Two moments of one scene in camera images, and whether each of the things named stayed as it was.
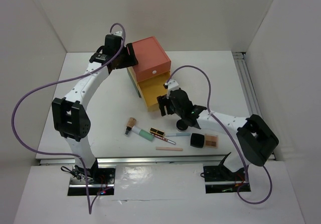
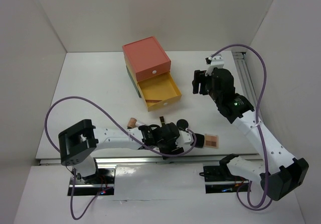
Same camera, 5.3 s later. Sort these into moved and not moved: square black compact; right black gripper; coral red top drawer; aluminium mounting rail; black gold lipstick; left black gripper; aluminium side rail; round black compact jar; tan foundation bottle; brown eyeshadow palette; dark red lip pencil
Moved: black gold lipstick; dark red lip pencil; right black gripper; left black gripper
Not moved: square black compact; aluminium mounting rail; brown eyeshadow palette; tan foundation bottle; coral red top drawer; aluminium side rail; round black compact jar
